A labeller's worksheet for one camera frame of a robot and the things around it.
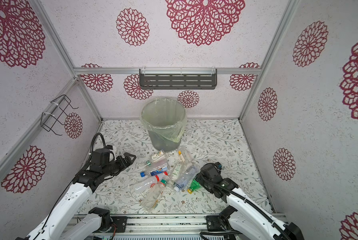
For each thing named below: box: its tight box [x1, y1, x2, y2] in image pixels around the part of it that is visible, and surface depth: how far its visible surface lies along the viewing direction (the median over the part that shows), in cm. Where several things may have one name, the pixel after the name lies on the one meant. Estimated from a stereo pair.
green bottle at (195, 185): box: [187, 178, 201, 194], surface depth 81 cm
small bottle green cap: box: [145, 149, 167, 166], surface depth 94 cm
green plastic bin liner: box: [140, 98, 188, 143], surface depth 94 cm
